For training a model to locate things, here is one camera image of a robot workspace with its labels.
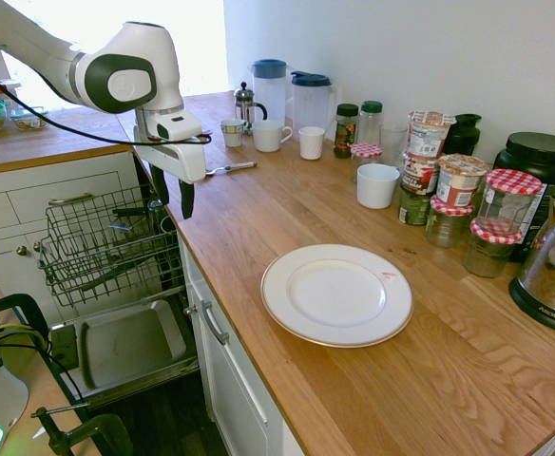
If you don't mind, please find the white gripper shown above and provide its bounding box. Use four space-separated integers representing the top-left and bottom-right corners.
132 123 208 221

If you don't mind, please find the white handled metal spoon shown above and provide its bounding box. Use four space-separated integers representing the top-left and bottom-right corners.
204 161 258 179

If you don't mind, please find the open dishwasher door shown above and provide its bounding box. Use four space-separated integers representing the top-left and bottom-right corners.
48 297 201 410

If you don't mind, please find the black utensil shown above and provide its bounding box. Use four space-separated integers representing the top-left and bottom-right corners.
109 206 149 231

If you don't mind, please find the patterned white cup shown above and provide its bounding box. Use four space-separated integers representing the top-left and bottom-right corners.
219 118 248 149

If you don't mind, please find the white ceramic mug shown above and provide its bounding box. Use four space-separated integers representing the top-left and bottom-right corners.
251 119 295 154

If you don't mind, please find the glass french press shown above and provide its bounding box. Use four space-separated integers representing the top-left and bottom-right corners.
233 81 269 135

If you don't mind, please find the tall pitcher blue lid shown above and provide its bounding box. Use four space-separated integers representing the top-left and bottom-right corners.
250 58 289 127

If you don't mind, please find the white ribbed cup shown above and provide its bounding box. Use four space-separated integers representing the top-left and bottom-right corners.
297 125 327 162

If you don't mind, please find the short pitcher blue lid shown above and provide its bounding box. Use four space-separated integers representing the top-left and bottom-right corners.
290 70 338 140

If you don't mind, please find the clear glass food container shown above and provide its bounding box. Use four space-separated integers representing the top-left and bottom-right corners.
10 105 51 132

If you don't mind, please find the spice jar black lid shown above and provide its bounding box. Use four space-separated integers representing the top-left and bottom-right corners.
334 103 360 160

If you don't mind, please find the white plate gold rim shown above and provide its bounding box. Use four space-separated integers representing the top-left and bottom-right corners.
259 243 415 350

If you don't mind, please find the black table clamp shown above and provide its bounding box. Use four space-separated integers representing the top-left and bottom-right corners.
0 278 51 368
29 401 135 456

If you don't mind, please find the glass jar red checked lid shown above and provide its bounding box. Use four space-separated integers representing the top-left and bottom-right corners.
474 167 544 238
462 219 524 279
424 194 476 250
350 142 384 184

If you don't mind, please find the spice jar green lid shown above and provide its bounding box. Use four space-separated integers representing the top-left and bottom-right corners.
358 100 385 145

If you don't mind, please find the clear glass tumbler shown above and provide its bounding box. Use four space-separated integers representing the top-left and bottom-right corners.
378 123 410 168

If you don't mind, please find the green tin can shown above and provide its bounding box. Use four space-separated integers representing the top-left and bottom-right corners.
396 183 433 227

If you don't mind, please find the red printed yogurt tub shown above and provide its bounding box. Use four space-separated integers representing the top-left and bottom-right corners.
401 151 441 197

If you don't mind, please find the black shaker bottle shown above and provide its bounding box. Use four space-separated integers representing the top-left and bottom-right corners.
442 113 484 158

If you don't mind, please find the large black powder tub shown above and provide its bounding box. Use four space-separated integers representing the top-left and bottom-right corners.
492 131 555 263

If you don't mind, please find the steel electric kettle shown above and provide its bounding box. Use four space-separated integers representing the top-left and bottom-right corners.
508 189 555 338

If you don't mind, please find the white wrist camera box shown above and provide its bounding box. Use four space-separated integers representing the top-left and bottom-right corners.
144 109 203 143

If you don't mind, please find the grey wire dishwasher rack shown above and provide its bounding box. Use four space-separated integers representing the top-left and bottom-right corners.
44 185 180 267
36 231 186 311

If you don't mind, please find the white drawer with metal handle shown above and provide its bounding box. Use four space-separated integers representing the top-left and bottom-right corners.
0 159 139 224

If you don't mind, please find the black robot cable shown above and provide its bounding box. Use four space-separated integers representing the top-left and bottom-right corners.
0 57 213 146

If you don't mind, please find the white cabinet door metal handle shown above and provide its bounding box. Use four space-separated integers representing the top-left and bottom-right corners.
178 237 288 456

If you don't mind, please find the white handleless cup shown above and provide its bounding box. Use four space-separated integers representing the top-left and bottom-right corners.
355 162 402 211

